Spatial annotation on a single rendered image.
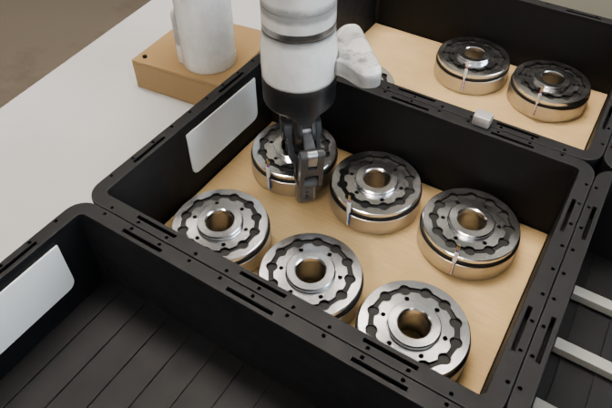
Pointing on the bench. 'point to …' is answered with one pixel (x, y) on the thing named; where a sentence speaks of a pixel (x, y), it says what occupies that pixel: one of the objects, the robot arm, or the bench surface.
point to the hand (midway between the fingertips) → (300, 172)
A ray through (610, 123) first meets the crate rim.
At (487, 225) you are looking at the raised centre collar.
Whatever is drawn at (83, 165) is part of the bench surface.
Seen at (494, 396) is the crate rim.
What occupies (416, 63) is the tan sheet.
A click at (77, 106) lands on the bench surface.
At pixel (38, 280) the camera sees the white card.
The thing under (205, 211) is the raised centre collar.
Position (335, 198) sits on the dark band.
